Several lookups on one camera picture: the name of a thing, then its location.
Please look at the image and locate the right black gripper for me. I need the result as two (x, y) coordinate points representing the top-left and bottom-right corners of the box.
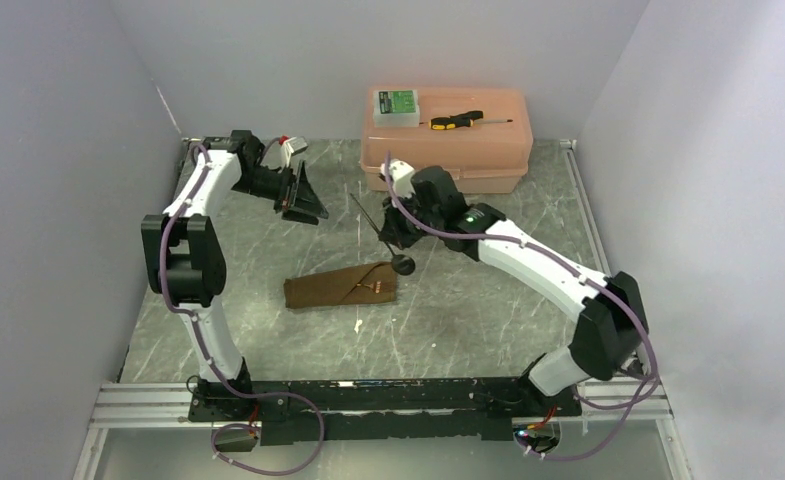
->
(379, 188), (442, 251)

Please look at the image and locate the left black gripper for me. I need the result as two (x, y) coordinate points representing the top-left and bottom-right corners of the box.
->
(232, 160), (328, 226)

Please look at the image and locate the black spoon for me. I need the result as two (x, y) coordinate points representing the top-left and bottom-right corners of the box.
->
(349, 192), (417, 277)

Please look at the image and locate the brown cloth napkin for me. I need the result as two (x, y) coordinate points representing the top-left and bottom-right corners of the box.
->
(283, 262), (398, 310)

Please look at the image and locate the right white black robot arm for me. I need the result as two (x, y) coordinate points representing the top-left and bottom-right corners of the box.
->
(379, 159), (649, 415)

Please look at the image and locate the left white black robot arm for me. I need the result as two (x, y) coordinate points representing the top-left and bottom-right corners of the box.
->
(141, 130), (329, 420)

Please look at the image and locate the pink plastic storage box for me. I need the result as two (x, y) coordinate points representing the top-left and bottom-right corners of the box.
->
(360, 86), (533, 194)

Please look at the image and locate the yellow black screwdriver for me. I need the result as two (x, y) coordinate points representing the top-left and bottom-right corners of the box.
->
(425, 110), (513, 131)

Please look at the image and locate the green white small box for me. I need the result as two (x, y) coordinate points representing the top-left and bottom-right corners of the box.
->
(371, 89), (421, 128)

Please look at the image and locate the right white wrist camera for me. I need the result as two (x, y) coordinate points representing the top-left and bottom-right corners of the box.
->
(381, 159), (417, 199)

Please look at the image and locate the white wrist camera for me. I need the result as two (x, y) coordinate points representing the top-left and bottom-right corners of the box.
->
(381, 159), (417, 199)
(278, 135), (308, 169)

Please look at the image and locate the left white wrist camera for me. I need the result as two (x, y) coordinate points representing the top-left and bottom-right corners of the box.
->
(278, 135), (308, 169)

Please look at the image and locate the aluminium frame rail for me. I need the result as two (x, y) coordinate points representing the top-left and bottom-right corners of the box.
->
(71, 376), (695, 480)

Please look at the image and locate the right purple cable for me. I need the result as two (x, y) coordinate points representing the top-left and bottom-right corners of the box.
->
(382, 153), (662, 463)

